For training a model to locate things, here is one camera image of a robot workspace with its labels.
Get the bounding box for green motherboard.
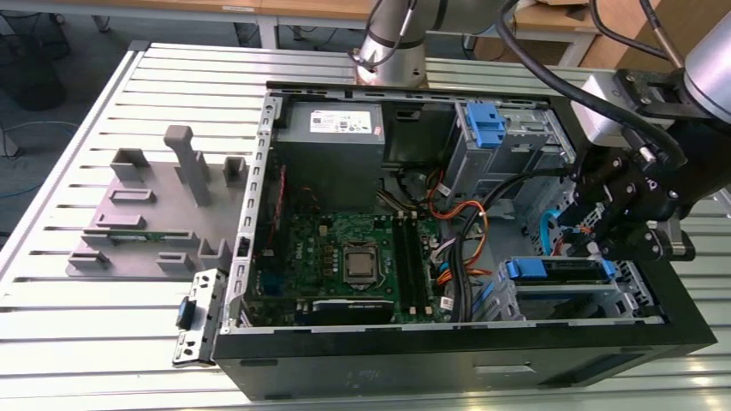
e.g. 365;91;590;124
254;211;458;326

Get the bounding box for black cable bundle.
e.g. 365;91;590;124
449;169;573;322

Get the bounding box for orange red power wire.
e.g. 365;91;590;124
562;225;601;258

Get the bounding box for blue data wire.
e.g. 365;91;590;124
538;209;577;258

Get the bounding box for grey parts rack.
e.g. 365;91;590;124
66;124;253;279

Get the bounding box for grey power supply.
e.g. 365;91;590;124
273;100;387;213

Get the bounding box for silver disk bay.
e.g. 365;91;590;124
497;255;656;322

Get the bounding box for black graphics card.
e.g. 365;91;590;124
297;297;395;326

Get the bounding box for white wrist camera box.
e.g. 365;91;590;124
570;74;648;149

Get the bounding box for thin red wire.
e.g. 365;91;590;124
274;164;289;235

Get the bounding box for pale floor cable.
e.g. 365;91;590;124
0;121;82;162

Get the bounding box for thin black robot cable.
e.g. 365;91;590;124
588;0;688;69

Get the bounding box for silver CPU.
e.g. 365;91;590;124
346;252;382;277

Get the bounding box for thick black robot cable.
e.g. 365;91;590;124
495;0;690;168

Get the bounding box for black RAM slot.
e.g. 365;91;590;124
405;213;434;316
393;213;418;316

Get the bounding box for green RAM stick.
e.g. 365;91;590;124
106;230;171;243

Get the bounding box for CPU socket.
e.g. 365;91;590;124
341;241;390;288

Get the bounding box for black office chair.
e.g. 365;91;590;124
0;10;74;112

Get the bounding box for long wooden top table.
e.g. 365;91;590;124
51;0;373;48

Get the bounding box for wooden cabinet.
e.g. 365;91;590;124
582;0;731;86

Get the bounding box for blue bracket latch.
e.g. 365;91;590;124
175;297;197;331

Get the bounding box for silver hinged slot bracket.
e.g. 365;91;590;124
171;268;225;369

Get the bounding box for wooden desk white frame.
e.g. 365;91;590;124
462;0;608;65

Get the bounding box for hard disk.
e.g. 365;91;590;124
505;256;618;320

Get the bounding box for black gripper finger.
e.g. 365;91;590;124
593;217;668;262
570;147;645;258

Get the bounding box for silver optical drive cage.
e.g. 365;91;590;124
445;100;578;206

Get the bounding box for orange wire bundle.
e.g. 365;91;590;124
427;199;493;283

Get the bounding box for blue plastic drive latch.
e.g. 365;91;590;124
465;104;509;149

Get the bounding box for black open PC case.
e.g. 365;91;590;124
210;80;720;402

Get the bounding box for black camera bracket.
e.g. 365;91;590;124
614;68;690;125

